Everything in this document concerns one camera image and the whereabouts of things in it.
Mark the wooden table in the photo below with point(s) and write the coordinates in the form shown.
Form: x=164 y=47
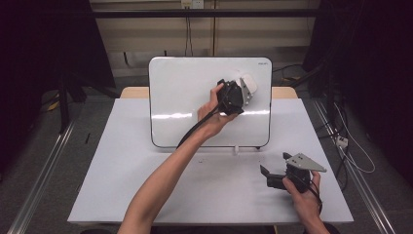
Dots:
x=133 y=92

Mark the white whiteboard eraser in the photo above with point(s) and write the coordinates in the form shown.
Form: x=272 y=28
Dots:
x=250 y=84

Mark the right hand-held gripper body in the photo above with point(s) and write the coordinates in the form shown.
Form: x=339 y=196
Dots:
x=297 y=174

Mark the small black pen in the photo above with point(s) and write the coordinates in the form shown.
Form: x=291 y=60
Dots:
x=87 y=138

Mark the person's right hand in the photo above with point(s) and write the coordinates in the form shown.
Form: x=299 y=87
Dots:
x=305 y=204

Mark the white power strip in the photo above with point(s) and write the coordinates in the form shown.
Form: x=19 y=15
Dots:
x=342 y=141

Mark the person's left hand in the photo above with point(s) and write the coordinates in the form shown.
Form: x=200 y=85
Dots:
x=211 y=120

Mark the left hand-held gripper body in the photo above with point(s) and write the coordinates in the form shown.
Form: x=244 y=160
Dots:
x=231 y=97

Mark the black metal stand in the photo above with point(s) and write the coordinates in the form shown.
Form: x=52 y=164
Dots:
x=63 y=104

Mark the metal floor rail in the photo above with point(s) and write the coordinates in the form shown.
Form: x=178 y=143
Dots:
x=363 y=188
x=42 y=178

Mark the black horizontal bar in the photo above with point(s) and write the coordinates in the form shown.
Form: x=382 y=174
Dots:
x=162 y=13

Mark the white whiteboard with red scribble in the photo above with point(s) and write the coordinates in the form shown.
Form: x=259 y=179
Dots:
x=181 y=97

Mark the white wall outlet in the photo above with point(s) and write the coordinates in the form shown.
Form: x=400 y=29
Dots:
x=192 y=4

